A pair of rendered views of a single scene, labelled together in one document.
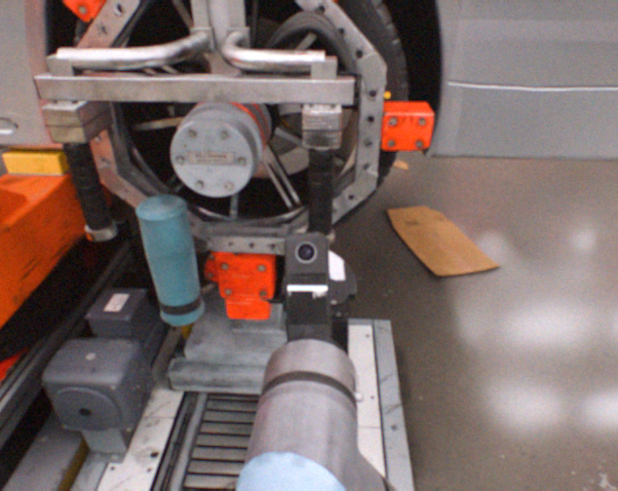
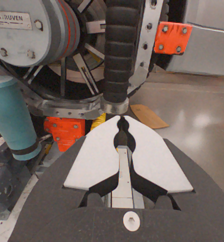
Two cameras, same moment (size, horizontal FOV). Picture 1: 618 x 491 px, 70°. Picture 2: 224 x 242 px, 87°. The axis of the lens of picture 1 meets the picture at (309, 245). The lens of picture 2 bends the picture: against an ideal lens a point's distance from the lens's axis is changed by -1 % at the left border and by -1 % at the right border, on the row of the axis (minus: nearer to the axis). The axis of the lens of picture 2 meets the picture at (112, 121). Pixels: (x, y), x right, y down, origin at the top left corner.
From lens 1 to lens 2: 0.48 m
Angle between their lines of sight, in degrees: 5
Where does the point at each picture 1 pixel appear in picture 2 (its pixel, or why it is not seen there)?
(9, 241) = not seen: outside the picture
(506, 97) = (215, 37)
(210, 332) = (56, 153)
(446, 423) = not seen: hidden behind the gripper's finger
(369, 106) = (150, 14)
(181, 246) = (12, 112)
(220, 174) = (20, 42)
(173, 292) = (13, 142)
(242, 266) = (64, 125)
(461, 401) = not seen: hidden behind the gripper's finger
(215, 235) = (48, 106)
